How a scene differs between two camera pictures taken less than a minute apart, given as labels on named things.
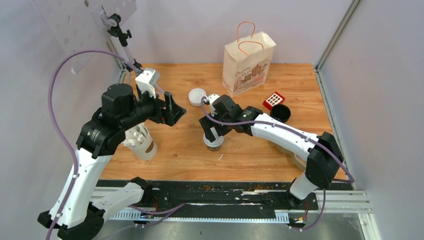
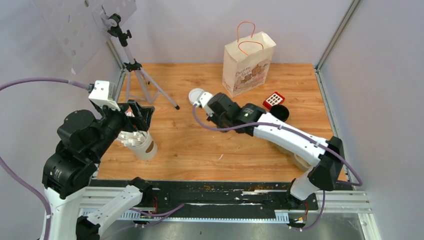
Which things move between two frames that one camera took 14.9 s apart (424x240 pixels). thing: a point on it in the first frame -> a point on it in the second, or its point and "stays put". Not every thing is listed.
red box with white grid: (276, 98) stays put
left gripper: (162, 115) -> (143, 121)
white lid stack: (195, 96) stays put
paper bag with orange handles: (246, 61) stays put
